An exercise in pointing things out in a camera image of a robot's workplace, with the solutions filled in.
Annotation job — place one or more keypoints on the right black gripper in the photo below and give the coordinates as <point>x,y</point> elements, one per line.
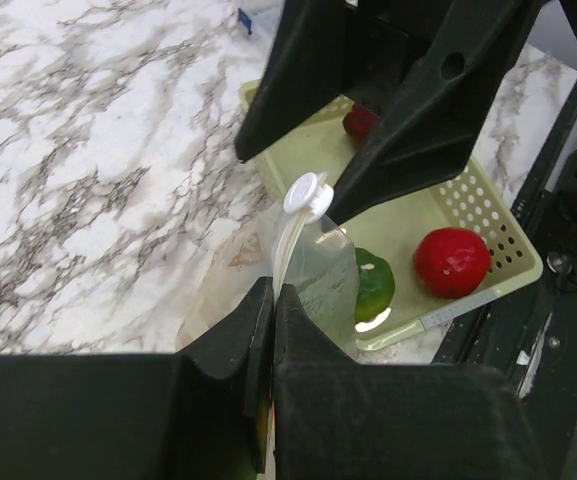
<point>434,67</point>

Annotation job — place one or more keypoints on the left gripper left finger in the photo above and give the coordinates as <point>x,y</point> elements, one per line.
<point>199,413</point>

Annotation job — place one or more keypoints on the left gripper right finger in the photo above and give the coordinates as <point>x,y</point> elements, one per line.
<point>336,418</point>

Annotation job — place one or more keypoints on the clear zip top bag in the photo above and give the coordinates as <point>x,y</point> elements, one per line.
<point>294,242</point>

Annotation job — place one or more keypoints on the dark red mango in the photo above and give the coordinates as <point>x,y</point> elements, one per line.
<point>358,123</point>

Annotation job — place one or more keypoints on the yellow green mango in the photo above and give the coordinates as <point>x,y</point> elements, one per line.
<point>376,286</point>

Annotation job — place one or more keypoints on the red apple toy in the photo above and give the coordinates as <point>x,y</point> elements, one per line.
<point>451,262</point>

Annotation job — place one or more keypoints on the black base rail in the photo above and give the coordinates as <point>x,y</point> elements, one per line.
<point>530,336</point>

